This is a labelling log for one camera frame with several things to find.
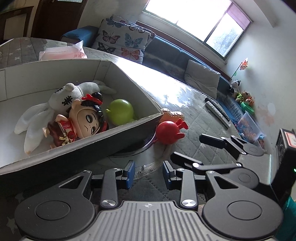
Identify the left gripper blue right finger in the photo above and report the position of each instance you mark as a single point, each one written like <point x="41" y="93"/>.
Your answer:
<point x="169" y="175"/>

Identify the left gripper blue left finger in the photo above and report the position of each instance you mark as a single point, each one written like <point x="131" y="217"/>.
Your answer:
<point x="128" y="175"/>

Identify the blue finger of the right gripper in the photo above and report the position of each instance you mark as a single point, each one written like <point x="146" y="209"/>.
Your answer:
<point x="212" y="141"/>
<point x="184" y="161"/>

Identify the red balloon toy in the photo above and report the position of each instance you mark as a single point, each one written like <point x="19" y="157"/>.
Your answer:
<point x="168" y="132"/>

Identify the tan peanut squeeze toy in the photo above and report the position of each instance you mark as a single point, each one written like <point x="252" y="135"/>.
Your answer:
<point x="169" y="115"/>

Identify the big-head doll red dress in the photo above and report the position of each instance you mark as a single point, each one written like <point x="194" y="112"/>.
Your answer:
<point x="85" y="119"/>

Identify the white knitted plush rabbit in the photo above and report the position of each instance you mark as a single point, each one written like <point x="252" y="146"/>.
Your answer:
<point x="37" y="116"/>

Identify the grey quilted star tablecloth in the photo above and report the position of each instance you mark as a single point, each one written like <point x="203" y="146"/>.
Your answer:
<point x="149" y="184"/>

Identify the white remote control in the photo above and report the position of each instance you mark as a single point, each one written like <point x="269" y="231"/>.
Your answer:
<point x="218" y="114"/>

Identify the black remote control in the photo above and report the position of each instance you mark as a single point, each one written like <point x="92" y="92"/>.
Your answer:
<point x="218" y="108"/>

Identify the clear plastic toy bin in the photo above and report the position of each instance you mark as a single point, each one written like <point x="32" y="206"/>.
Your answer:
<point x="250" y="131"/>

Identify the stuffed toys pile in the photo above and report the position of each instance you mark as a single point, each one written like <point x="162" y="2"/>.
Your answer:
<point x="244" y="98"/>

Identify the green balloon toy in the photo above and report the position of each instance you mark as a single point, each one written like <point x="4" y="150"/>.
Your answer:
<point x="120" y="112"/>

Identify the grey sofa pillow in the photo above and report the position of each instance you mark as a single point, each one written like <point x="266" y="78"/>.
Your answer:
<point x="202" y="78"/>

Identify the paper pinwheel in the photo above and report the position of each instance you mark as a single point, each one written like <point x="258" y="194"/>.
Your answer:
<point x="242" y="66"/>

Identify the window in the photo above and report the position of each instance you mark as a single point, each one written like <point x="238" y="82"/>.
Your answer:
<point x="216" y="24"/>

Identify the pink tissue pack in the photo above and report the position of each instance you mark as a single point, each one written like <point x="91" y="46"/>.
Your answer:
<point x="75" y="51"/>

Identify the white cardboard box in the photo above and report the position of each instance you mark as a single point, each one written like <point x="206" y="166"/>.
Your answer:
<point x="26" y="85"/>

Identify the butterfly print cushion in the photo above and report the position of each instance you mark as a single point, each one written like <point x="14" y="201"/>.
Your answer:
<point x="116" y="36"/>

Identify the dark wooden door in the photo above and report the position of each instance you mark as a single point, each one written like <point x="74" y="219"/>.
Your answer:
<point x="54" y="18"/>

